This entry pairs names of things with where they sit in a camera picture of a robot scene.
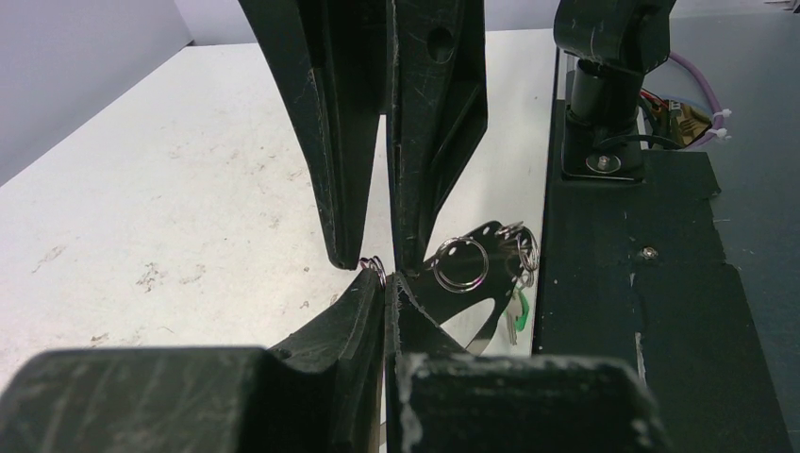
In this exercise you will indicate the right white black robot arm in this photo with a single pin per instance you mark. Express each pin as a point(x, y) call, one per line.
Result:
point(616, 43)

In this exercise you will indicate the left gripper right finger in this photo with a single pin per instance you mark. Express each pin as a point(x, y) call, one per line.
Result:
point(440, 398)

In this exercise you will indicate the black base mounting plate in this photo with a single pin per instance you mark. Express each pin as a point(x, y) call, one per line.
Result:
point(692, 276)

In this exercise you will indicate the green tagged key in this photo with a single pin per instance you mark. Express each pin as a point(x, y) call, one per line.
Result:
point(516, 315)

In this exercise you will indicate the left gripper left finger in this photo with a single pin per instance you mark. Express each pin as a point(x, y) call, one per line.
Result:
point(316, 391)

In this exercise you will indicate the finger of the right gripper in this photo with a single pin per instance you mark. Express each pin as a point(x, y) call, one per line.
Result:
point(317, 56)
point(437, 113)

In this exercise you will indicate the metal key holder ring plate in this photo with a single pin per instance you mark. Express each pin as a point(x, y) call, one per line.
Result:
point(487, 264)

